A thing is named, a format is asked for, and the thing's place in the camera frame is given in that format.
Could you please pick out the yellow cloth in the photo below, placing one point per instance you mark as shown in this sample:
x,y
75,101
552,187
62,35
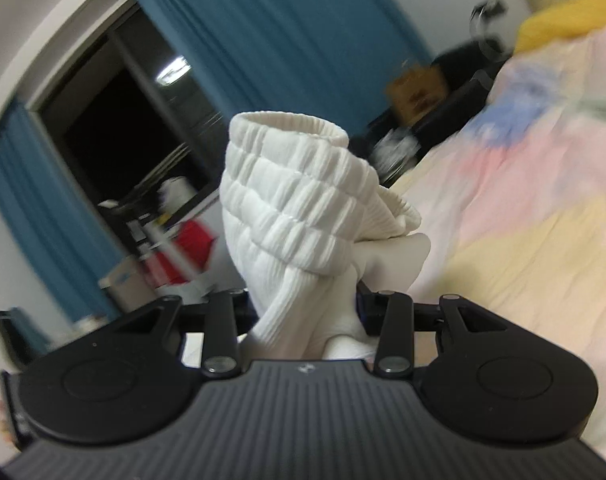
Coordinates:
x,y
568,15

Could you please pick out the pastel printed blanket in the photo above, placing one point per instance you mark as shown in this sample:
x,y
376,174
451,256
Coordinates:
x,y
533,200

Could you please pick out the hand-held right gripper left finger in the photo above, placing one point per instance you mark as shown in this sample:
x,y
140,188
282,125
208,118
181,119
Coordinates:
x,y
223,321

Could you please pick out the red cloth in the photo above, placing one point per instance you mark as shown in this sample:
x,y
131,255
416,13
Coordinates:
x,y
188,250

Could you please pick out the dark window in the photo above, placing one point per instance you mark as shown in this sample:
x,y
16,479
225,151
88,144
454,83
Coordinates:
x,y
118,125

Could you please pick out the cardboard box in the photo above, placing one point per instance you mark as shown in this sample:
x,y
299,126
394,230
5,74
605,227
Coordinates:
x,y
128,285
417,87

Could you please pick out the blue curtain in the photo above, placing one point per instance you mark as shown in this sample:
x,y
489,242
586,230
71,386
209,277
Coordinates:
x,y
283,45
38,220

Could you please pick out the dark chair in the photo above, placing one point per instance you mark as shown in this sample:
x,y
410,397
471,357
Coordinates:
x,y
18,335

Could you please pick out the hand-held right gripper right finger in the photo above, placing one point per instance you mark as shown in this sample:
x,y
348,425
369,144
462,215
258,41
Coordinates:
x,y
394,322

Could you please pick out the white ribbed garment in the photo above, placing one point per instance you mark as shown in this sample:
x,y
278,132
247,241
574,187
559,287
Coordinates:
x,y
293,220

